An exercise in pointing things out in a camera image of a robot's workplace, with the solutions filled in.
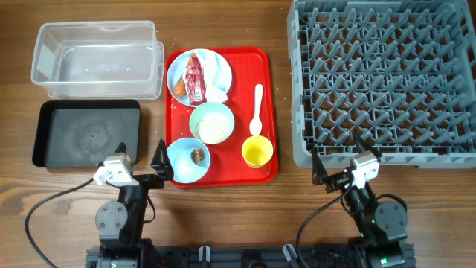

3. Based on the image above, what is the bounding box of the small light blue bowl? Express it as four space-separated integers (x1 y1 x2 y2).
167 138 211 184

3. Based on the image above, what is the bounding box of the orange sweet potato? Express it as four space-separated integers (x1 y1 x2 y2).
173 57 193 98

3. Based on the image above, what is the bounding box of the grey dishwasher rack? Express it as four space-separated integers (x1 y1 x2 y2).
287 1 475 168

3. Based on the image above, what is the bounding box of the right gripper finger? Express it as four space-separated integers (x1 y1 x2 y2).
353 133 382 161
311 148 328 185

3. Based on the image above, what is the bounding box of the white tissue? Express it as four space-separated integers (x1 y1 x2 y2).
199 49 228 103

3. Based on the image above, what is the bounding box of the red snack wrapper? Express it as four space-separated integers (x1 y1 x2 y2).
184 54 206 106

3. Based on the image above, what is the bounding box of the large light blue plate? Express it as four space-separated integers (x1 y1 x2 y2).
167 48 233 107

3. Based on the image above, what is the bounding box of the green bowl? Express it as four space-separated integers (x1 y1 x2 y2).
189 103 235 143

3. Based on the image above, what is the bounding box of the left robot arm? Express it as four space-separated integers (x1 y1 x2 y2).
85 140 174 268

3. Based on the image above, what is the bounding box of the yellow plastic cup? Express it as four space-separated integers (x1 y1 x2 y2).
242 135 274 168

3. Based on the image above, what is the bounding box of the clear plastic waste bin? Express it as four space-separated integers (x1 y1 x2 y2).
30 21 164 100

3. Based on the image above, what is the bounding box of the black waste tray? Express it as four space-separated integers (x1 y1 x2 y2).
32 100 141 168

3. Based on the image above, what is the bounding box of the white plastic spoon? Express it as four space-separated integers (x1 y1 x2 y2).
249 84 264 136

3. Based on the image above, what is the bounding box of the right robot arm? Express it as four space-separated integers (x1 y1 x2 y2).
307 134 411 267

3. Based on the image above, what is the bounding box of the brown food lump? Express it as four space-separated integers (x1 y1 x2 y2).
190 147 205 165

